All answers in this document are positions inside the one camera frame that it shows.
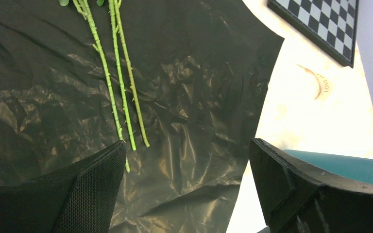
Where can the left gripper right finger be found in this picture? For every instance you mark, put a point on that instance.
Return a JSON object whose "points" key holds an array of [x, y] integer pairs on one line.
{"points": [[298, 197]]}

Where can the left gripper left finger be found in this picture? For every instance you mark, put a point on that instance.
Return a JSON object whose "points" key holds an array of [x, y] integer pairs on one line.
{"points": [[79, 198]]}

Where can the black wrapping sheet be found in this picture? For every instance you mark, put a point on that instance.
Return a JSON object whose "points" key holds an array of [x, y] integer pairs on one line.
{"points": [[202, 69]]}

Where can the pink flower stems bunch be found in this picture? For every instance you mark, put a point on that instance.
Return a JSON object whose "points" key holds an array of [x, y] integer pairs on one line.
{"points": [[119, 42]]}

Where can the teal ceramic vase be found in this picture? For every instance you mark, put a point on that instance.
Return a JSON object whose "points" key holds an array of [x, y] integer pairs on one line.
{"points": [[355, 168]]}

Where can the white ribbon strip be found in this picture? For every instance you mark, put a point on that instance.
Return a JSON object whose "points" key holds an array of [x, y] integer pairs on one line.
{"points": [[324, 84]]}

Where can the black white checkerboard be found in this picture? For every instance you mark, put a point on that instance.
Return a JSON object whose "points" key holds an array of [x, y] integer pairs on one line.
{"points": [[329, 24]]}

